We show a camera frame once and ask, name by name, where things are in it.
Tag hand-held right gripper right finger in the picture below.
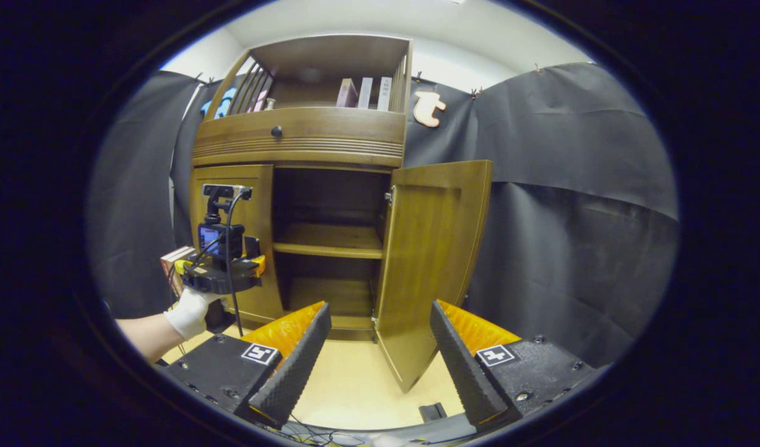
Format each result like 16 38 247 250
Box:
430 299 598 433

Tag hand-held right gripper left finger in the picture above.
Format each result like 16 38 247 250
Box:
163 301 332 430

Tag wooden double-door shoe cabinet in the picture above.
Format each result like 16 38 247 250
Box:
189 34 413 342

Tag wooden cabinet drawer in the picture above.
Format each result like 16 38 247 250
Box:
192 107 407 168

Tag red white book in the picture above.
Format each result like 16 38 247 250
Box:
161 246 197 297

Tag black backdrop cloth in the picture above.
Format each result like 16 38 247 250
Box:
85 61 680 368

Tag black cable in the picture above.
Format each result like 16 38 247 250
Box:
224 188 254 339

